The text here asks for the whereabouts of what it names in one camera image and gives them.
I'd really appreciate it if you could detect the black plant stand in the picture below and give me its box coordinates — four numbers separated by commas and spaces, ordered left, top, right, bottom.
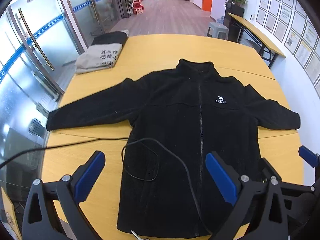
117, 0, 132, 19

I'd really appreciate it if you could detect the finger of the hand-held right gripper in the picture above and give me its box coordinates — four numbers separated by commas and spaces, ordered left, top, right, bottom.
299, 145, 320, 170
261, 157, 283, 184

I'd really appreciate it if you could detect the long wooden side table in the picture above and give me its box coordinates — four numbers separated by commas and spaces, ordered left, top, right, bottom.
228, 13, 286, 68

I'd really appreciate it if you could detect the wall of framed documents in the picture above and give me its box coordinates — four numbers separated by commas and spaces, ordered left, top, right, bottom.
256, 0, 320, 91

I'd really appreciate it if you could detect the grey plastic stool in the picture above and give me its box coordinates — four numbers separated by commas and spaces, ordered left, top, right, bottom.
207, 22, 229, 40

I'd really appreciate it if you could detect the black folded garment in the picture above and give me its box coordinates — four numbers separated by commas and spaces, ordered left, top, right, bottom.
92, 30, 129, 47

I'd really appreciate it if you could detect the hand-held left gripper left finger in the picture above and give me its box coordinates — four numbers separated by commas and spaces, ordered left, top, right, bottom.
22, 151, 105, 240

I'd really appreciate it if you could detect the black fleece jacket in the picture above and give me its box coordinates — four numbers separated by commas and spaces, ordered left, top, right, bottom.
46, 58, 300, 239

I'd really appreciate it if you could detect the beige folded garment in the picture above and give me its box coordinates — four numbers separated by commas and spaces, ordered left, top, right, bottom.
75, 43, 123, 74

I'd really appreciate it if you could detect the black cabinet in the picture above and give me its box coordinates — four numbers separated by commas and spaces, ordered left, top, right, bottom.
224, 3, 245, 43

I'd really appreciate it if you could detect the glass door handle bar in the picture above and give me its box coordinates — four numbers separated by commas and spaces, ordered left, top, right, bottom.
18, 8, 55, 71

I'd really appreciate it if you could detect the stack of red boxes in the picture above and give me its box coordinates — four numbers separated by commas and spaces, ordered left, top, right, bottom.
131, 0, 145, 15

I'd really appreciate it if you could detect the black cable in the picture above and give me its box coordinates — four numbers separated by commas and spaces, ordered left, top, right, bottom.
0, 137, 213, 233

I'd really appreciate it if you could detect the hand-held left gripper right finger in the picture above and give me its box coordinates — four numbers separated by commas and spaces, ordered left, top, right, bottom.
205, 151, 289, 240

